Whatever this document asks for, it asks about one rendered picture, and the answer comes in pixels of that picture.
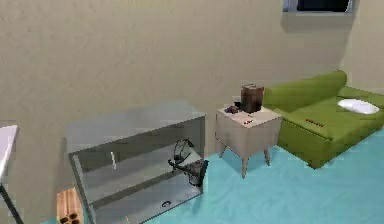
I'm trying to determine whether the green sofa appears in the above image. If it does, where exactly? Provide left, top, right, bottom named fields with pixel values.
left=262, top=69, right=384, bottom=170

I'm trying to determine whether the beige side table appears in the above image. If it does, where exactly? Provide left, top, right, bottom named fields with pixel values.
left=214, top=104, right=284, bottom=180

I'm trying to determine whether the white pillow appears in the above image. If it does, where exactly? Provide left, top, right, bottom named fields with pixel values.
left=337, top=98, right=381, bottom=115

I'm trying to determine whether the dark window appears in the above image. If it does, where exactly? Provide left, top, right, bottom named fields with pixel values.
left=282, top=0, right=355, bottom=15

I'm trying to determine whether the grey open shelf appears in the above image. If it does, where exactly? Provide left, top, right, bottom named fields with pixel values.
left=65, top=99, right=207, bottom=224

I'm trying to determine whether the small purple dark object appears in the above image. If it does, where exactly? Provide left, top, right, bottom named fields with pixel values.
left=224, top=104, right=241, bottom=115

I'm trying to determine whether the light wooden block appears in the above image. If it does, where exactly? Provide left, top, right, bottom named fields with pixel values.
left=56, top=187, right=85, bottom=224

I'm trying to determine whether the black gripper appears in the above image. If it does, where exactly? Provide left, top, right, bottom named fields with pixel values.
left=167, top=137, right=210, bottom=188

